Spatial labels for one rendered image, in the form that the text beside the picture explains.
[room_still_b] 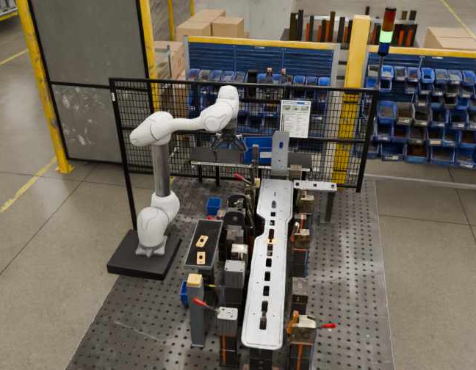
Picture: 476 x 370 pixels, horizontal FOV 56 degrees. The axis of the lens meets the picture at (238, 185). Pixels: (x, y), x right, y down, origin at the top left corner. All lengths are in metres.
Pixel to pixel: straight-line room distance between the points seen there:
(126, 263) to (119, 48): 2.29
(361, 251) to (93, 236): 2.46
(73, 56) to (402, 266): 3.58
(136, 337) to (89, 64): 2.90
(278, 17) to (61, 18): 5.13
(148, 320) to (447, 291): 2.44
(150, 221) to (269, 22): 6.70
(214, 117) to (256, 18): 7.03
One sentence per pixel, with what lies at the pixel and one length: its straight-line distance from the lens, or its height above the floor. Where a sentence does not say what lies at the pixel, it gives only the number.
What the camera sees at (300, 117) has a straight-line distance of 3.27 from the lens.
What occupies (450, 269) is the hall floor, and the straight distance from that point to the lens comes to 4.24.
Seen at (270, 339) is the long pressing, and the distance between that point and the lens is 2.13.
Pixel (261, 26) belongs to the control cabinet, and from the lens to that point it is 9.04.
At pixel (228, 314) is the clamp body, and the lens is 2.14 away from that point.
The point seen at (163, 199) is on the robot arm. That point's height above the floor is 1.03.
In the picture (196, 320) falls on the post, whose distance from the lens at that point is 2.33.
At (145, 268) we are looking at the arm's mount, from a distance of 2.82.
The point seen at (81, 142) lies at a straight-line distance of 5.15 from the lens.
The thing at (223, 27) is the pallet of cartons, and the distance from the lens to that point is 6.91.
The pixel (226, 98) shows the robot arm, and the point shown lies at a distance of 2.21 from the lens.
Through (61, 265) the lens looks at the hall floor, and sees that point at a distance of 4.16.
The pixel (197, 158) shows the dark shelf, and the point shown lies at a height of 1.03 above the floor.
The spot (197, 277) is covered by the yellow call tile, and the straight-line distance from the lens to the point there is 2.15.
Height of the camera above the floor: 2.69
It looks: 34 degrees down
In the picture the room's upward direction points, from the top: straight up
